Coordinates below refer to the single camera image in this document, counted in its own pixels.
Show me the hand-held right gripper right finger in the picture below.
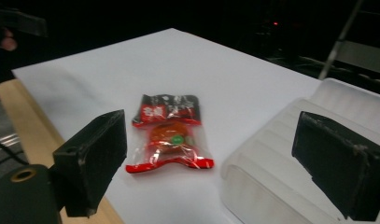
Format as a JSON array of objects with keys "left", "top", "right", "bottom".
[{"left": 291, "top": 110, "right": 380, "bottom": 222}]

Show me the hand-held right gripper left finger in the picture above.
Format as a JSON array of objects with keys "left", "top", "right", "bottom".
[{"left": 52, "top": 108, "right": 128, "bottom": 218}]

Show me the translucent white plastic container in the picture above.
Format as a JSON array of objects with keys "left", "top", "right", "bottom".
[{"left": 219, "top": 77, "right": 380, "bottom": 224}]

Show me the red black snack packet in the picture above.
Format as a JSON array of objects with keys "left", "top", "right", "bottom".
[{"left": 125, "top": 93, "right": 216, "bottom": 175}]

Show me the metal stand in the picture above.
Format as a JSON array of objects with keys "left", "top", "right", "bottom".
[{"left": 317, "top": 0, "right": 365, "bottom": 80}]

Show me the black cable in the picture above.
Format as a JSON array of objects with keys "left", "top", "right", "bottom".
[{"left": 0, "top": 138, "right": 30, "bottom": 166}]

